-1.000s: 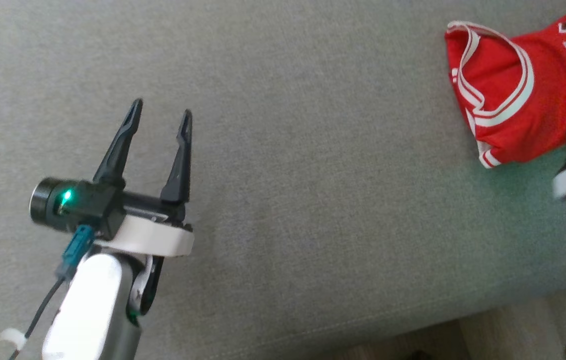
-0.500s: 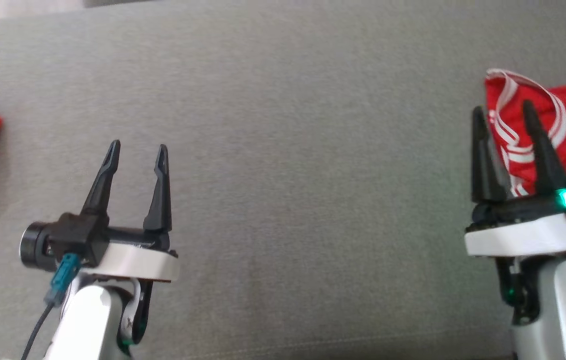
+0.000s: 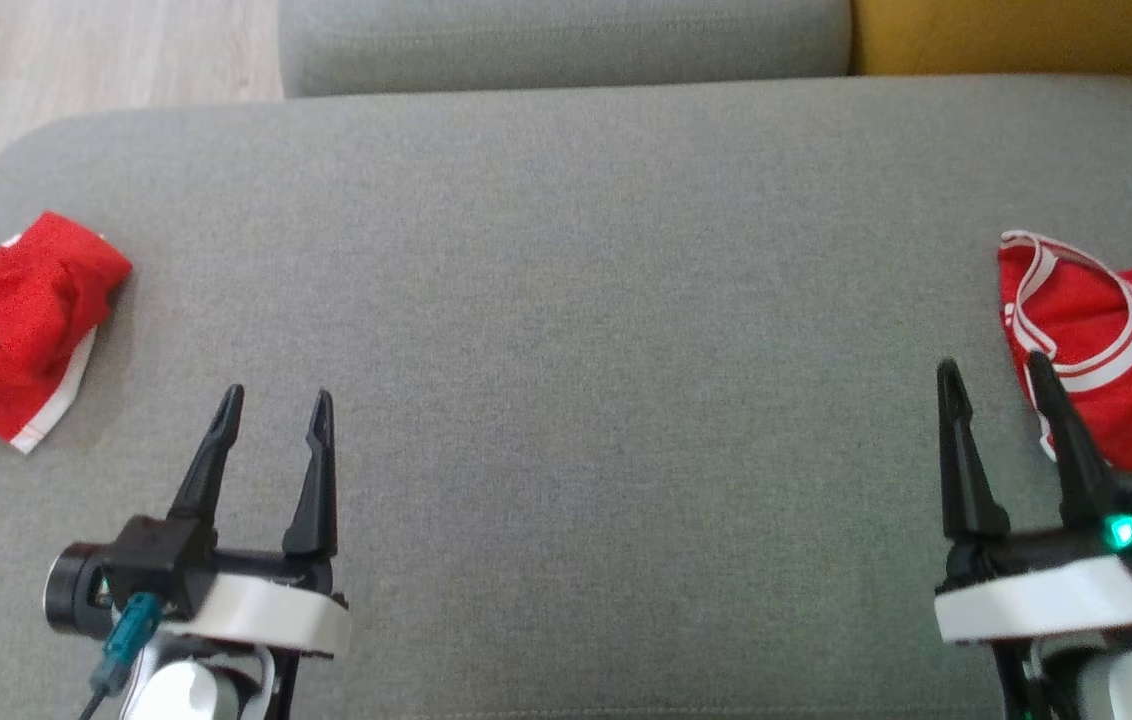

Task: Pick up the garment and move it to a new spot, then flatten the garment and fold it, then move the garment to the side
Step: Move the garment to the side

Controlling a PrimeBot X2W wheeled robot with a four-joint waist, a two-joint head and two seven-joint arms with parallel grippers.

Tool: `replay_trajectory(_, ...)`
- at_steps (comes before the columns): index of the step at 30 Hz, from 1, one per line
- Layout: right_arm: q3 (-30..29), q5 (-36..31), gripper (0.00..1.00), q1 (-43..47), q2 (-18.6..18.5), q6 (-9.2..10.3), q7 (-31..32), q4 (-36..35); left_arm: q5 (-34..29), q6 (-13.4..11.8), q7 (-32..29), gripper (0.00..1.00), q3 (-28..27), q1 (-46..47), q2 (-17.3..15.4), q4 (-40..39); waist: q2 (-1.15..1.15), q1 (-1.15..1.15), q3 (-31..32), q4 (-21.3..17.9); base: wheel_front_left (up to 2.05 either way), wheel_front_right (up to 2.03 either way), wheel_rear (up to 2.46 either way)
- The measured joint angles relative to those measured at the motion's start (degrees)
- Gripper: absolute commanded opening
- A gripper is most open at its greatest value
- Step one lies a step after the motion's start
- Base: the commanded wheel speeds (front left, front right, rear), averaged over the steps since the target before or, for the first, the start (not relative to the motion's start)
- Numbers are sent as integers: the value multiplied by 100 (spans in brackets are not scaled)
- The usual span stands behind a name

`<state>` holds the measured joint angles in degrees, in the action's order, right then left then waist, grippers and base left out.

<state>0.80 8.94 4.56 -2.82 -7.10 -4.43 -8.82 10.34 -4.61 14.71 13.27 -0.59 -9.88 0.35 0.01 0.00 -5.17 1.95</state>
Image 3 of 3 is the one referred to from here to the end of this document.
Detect yellow sofa backrest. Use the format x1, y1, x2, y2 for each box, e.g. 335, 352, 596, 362
851, 0, 1132, 81

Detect red shorts with white stripe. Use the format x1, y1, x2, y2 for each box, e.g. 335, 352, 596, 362
0, 210, 134, 456

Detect teal left camera connector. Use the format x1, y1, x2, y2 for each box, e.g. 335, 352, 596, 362
91, 592, 164, 696

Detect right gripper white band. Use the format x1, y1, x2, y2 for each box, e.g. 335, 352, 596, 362
934, 352, 1132, 646

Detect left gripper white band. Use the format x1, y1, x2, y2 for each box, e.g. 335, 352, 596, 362
166, 385, 352, 658

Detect grey sofa seat cushion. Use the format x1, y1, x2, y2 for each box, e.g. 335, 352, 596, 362
278, 0, 852, 98

